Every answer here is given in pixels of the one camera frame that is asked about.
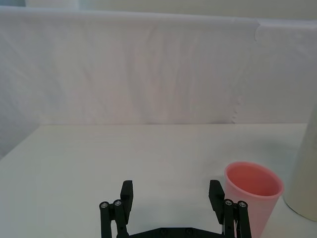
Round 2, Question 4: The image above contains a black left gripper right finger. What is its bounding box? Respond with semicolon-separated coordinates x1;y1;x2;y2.
209;179;252;238

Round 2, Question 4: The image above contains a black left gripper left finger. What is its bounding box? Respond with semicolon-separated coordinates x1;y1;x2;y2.
99;180;135;238

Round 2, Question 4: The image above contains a cream vacuum bottle steel neck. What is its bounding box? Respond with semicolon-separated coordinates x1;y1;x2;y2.
283;99;317;222

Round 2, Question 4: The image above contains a pink plastic cup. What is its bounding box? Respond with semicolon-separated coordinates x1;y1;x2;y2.
224;161;284;238

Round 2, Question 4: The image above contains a white table cloth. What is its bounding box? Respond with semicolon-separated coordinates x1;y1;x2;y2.
0;123;317;238

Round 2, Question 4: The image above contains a white curtain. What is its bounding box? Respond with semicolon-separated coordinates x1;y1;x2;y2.
0;6;317;160

